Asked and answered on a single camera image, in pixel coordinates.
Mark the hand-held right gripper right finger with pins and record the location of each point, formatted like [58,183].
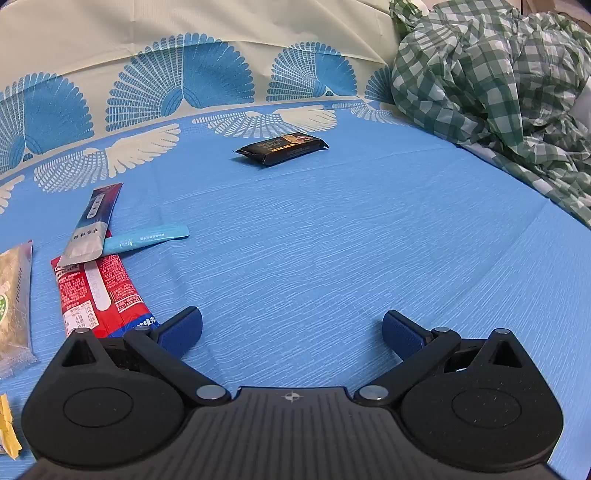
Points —
[402,334]

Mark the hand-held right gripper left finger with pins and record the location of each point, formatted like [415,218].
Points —
[181,331]

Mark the clear peanut bar packet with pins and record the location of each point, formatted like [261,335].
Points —
[16,304]

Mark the red snack packet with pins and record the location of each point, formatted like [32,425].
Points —
[104,295]

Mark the light blue stick packet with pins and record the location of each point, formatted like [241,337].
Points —
[145,240]

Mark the blue fan-print sheet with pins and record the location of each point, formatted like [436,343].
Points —
[300,240]

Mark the silver and red stick packet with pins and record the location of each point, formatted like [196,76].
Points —
[94,221]

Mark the yellow snack packet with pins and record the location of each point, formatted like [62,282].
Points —
[9,434]

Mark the black snack packet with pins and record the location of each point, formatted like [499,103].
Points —
[281,147]

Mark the green checked blanket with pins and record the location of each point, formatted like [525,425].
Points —
[498,92]

